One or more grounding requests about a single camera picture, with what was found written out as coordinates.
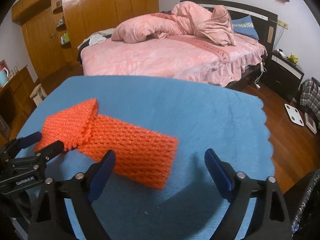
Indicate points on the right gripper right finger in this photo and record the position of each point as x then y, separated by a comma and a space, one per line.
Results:
270, 218

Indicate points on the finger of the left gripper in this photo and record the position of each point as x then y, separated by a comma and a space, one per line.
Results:
25, 142
51, 151

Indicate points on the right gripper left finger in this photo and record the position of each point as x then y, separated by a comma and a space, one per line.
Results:
50, 218

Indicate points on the orange foam net sleeve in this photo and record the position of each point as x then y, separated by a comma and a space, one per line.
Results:
142, 155

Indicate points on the black lined trash bin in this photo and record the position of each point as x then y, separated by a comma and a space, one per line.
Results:
302, 201

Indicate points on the wooden side cabinet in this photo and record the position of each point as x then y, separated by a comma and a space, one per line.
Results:
16, 104

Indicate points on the small white stool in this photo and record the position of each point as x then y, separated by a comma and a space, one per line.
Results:
38, 95

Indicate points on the light blue kettle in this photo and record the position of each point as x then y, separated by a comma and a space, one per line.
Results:
4, 76

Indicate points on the red white flat box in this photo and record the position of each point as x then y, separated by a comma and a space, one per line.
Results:
310, 123

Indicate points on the white bathroom scale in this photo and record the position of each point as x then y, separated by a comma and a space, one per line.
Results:
294, 115

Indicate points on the clothes pile on bed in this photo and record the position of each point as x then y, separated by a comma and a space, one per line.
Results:
95, 38

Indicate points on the wooden wardrobe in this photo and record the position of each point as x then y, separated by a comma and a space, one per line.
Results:
52, 29

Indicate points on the blue table cloth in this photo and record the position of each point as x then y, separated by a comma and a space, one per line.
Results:
160, 130

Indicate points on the black white nightstand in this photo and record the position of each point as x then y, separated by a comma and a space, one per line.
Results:
282, 76

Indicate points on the white power strip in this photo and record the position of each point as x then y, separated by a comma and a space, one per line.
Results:
262, 70

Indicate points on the bed with pink sheet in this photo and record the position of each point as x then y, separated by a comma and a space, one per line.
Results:
182, 57

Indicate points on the yellow plush toy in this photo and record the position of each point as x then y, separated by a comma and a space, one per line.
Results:
293, 58

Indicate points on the white phone on nightstand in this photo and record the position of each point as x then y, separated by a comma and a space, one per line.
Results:
281, 53

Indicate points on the pink duvet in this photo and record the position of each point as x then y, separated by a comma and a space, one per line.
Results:
186, 18

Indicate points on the blue pillow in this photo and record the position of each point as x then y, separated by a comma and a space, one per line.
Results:
245, 26

